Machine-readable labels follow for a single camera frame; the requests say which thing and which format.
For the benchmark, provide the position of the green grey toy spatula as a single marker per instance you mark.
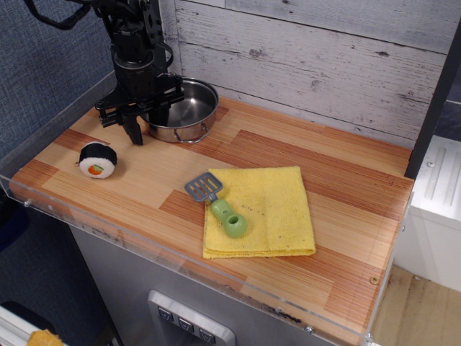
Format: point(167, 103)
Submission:
point(206, 187)

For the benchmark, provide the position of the clear acrylic table guard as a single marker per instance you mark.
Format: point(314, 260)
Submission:
point(143, 235)

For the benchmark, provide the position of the yellow object bottom left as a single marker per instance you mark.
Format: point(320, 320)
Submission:
point(44, 338)

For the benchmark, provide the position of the yellow folded cloth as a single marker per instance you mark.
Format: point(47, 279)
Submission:
point(275, 205)

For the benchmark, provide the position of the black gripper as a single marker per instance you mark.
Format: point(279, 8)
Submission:
point(140, 90)

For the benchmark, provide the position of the silver cabinet button panel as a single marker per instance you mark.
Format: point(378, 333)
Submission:
point(177, 324)

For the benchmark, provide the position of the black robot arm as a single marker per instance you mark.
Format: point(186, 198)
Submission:
point(140, 58)

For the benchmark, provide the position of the white box at right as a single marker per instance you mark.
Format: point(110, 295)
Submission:
point(429, 243)

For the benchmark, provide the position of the dark right vertical post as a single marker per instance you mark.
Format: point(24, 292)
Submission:
point(440, 95)

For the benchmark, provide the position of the plush sushi roll toy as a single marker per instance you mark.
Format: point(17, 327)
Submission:
point(97, 160)

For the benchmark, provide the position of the stainless steel pot bowl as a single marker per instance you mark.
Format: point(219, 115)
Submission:
point(191, 119)

